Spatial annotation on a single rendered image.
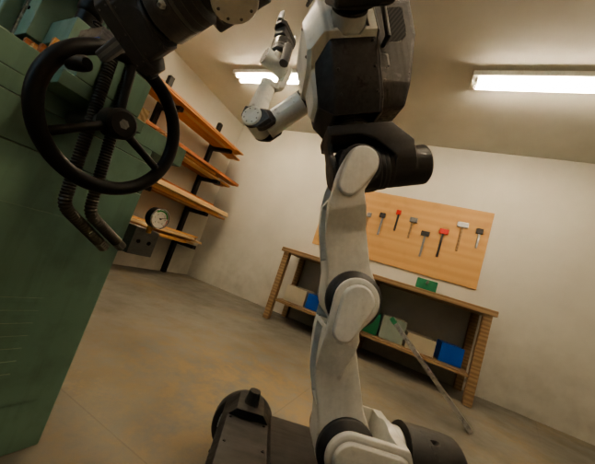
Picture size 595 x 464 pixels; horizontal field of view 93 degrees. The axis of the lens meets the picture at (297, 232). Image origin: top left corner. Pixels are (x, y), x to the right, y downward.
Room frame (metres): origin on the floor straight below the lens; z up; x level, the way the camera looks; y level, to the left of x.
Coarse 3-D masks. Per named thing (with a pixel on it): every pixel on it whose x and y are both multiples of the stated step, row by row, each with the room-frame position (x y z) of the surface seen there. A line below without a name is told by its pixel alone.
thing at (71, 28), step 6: (72, 18) 0.67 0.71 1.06; (78, 18) 0.66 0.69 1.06; (54, 24) 0.71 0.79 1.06; (60, 24) 0.69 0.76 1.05; (66, 24) 0.68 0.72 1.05; (72, 24) 0.66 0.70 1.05; (78, 24) 0.67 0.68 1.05; (84, 24) 0.67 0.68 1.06; (48, 30) 0.72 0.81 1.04; (54, 30) 0.70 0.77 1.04; (60, 30) 0.69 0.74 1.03; (66, 30) 0.67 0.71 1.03; (72, 30) 0.66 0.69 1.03; (78, 30) 0.67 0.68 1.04; (48, 36) 0.71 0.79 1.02; (54, 36) 0.69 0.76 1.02; (60, 36) 0.68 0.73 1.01; (66, 36) 0.66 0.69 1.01; (72, 36) 0.66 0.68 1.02; (42, 42) 0.72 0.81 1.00; (48, 42) 0.71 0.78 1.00
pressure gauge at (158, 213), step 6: (150, 210) 0.82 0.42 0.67; (156, 210) 0.82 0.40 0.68; (162, 210) 0.84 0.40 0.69; (150, 216) 0.81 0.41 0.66; (156, 216) 0.83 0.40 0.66; (162, 216) 0.84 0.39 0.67; (168, 216) 0.86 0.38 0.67; (150, 222) 0.82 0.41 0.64; (156, 222) 0.83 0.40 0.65; (162, 222) 0.85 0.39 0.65; (168, 222) 0.86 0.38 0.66; (150, 228) 0.85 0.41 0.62; (156, 228) 0.84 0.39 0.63
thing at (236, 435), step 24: (240, 408) 0.89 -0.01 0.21; (264, 408) 0.95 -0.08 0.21; (216, 432) 0.81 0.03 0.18; (240, 432) 0.82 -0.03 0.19; (264, 432) 0.85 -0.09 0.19; (288, 432) 0.93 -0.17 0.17; (408, 432) 0.76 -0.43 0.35; (432, 432) 0.78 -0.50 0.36; (216, 456) 0.70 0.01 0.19; (240, 456) 0.73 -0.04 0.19; (264, 456) 0.76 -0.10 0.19; (288, 456) 0.82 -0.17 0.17; (312, 456) 0.86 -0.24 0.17; (432, 456) 0.73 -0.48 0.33; (456, 456) 0.74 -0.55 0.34
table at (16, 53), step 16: (0, 32) 0.50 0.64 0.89; (0, 48) 0.51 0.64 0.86; (16, 48) 0.52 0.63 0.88; (32, 48) 0.54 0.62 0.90; (16, 64) 0.53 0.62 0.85; (64, 80) 0.53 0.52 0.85; (80, 80) 0.55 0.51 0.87; (64, 96) 0.59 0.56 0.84; (80, 96) 0.56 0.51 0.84; (144, 128) 0.77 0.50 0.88; (144, 144) 0.79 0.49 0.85; (160, 144) 0.83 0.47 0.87; (176, 160) 0.89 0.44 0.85
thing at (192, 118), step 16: (176, 96) 2.95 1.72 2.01; (160, 112) 3.33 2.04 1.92; (192, 112) 3.21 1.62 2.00; (192, 128) 3.71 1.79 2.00; (208, 128) 3.53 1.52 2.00; (224, 144) 3.91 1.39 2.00; (192, 160) 3.49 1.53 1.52; (208, 160) 4.23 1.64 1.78; (208, 176) 3.99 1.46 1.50; (224, 176) 3.96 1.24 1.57; (160, 192) 3.45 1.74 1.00; (176, 192) 3.37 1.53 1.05; (192, 192) 4.19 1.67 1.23; (192, 208) 4.11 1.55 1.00; (208, 208) 3.91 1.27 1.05; (144, 224) 3.18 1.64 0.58; (176, 240) 3.64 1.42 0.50; (192, 240) 4.14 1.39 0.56
